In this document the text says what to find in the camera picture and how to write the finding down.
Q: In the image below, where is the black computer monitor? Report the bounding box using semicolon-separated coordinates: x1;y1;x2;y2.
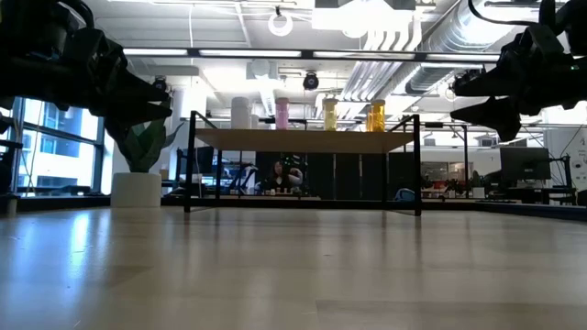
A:
181;146;216;176
499;146;552;182

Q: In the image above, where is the green plant in white pot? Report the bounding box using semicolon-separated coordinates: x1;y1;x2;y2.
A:
104;119;185;209

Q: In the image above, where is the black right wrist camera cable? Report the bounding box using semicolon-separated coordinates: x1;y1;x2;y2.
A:
467;0;542;28

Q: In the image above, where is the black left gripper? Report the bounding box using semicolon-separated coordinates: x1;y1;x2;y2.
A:
0;27;174;139

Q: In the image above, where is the person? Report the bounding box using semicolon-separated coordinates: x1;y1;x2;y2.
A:
261;159;305;196

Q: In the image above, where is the golden yellow pill bottle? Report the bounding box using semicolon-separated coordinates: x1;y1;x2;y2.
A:
370;99;387;133

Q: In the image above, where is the pink pill bottle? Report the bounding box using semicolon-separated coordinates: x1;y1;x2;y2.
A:
274;96;291;131

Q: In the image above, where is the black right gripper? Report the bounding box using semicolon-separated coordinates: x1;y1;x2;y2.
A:
449;25;587;143

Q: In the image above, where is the large window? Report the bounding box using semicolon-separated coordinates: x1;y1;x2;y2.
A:
0;96;111;198

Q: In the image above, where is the black partition panel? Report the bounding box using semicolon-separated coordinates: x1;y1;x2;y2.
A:
254;151;416;200

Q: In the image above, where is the long ceiling light bar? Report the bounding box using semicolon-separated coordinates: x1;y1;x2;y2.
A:
122;47;504;64

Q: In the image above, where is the black aluminium table frame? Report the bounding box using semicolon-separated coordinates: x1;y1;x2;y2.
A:
0;194;587;221

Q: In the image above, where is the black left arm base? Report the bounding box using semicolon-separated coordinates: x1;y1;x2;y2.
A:
0;138;24;217

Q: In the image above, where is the silver ventilation duct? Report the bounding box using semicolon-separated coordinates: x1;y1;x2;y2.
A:
404;0;519;96

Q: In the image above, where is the wooden shelf with black legs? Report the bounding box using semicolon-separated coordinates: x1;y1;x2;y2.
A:
183;109;422;217

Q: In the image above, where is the yellow pill bottle white cap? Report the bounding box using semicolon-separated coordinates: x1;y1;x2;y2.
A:
322;97;339;132

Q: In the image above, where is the white opaque medicine bottle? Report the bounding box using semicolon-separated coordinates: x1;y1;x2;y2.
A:
230;96;252;130

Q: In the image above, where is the white hanging ring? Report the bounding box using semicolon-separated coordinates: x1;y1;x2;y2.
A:
267;6;294;38

